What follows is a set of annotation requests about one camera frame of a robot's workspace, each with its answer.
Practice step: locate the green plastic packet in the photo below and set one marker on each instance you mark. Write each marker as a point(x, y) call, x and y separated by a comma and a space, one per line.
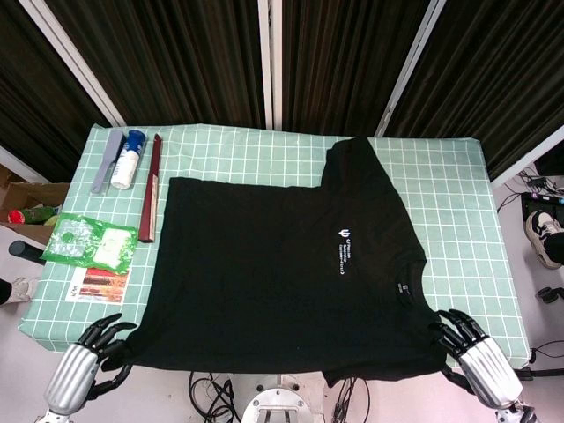
point(70, 238)

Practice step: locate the white bottle with blue cap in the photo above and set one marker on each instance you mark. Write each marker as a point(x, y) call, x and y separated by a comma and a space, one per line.
point(124, 165)

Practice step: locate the brown printed card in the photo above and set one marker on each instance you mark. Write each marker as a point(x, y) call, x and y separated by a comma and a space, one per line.
point(103, 284)

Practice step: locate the black T-shirt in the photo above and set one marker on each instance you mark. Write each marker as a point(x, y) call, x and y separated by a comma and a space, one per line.
point(264, 264)

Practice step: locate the black trouser leg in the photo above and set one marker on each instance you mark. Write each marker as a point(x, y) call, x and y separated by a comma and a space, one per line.
point(556, 247)

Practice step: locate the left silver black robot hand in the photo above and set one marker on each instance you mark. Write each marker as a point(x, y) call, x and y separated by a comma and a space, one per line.
point(70, 374)

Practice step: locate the cardboard box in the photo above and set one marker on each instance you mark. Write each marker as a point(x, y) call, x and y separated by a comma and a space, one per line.
point(17, 194)

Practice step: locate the black and white sneaker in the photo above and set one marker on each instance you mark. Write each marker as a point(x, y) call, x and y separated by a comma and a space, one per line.
point(542, 233)

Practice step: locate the black chair castor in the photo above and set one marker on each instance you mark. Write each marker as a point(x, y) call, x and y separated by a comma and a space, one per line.
point(548, 295)

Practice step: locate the green toy vegetable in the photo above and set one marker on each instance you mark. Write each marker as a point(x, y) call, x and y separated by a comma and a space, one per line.
point(42, 213)

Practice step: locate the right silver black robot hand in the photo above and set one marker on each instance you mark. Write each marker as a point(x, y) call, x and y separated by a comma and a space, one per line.
point(489, 370)

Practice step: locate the green checked tablecloth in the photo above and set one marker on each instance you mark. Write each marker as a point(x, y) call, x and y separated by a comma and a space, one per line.
point(454, 198)

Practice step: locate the red toy fruit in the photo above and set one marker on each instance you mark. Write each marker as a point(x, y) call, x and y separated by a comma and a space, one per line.
point(17, 217)

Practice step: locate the dark curtain partition panel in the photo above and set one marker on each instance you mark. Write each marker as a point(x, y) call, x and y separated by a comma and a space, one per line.
point(35, 88)
point(176, 57)
point(498, 79)
point(343, 57)

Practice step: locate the long dark red box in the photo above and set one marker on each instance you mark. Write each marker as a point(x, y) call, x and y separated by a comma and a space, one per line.
point(152, 189)

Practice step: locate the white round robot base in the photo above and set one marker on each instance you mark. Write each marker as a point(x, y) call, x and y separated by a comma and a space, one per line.
point(277, 401)

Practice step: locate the black electronic box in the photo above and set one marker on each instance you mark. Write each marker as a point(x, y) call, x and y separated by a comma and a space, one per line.
point(544, 203)

